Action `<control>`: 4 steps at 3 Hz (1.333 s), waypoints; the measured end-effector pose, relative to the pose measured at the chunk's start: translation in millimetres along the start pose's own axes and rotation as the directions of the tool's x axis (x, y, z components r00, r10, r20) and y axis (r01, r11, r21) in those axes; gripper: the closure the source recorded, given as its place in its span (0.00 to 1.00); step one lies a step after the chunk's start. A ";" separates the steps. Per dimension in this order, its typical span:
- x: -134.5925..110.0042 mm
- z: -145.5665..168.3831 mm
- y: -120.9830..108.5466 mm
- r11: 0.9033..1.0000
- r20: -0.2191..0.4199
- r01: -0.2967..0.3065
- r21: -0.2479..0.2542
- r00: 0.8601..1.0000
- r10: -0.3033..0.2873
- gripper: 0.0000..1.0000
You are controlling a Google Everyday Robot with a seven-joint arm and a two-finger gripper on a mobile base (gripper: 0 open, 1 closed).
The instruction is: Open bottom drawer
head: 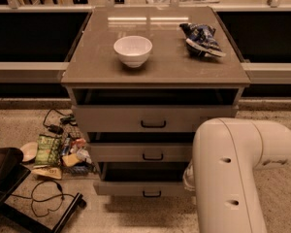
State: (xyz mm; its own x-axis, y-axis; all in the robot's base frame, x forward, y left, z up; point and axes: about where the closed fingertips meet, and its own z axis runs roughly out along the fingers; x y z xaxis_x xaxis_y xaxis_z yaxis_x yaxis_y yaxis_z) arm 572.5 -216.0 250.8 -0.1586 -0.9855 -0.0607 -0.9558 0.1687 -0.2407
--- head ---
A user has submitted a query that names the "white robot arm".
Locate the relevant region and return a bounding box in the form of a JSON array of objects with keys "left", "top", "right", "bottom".
[{"left": 192, "top": 117, "right": 291, "bottom": 233}]

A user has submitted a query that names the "black chair base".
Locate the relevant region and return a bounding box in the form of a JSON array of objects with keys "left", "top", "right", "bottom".
[{"left": 0, "top": 148, "right": 86, "bottom": 233}]

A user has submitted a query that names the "yellow sponge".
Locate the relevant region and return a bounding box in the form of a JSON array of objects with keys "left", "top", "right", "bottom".
[{"left": 62, "top": 153, "right": 81, "bottom": 167}]

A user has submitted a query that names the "white ceramic bowl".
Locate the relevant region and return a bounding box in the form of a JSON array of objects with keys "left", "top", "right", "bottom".
[{"left": 113, "top": 36, "right": 152, "bottom": 68}]

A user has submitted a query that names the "grey drawer cabinet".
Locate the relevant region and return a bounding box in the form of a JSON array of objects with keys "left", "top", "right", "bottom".
[{"left": 60, "top": 6, "right": 251, "bottom": 192}]

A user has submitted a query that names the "green chip bag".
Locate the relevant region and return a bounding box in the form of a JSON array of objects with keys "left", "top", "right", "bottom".
[{"left": 34, "top": 135, "right": 61, "bottom": 167}]

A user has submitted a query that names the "tan snack bag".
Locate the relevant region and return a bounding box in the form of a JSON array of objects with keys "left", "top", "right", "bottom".
[{"left": 32, "top": 167, "right": 62, "bottom": 180}]

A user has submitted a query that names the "white plate on floor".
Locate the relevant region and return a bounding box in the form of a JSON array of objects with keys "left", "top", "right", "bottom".
[{"left": 20, "top": 142, "right": 38, "bottom": 162}]

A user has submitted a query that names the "grey drawer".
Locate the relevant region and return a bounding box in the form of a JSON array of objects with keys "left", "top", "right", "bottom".
[
  {"left": 88, "top": 143, "right": 192, "bottom": 162},
  {"left": 93, "top": 162, "right": 194, "bottom": 198},
  {"left": 72, "top": 105, "right": 238, "bottom": 133}
]

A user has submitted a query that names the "black power adapter cable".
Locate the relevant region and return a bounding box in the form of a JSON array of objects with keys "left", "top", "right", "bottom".
[{"left": 42, "top": 108, "right": 78, "bottom": 136}]

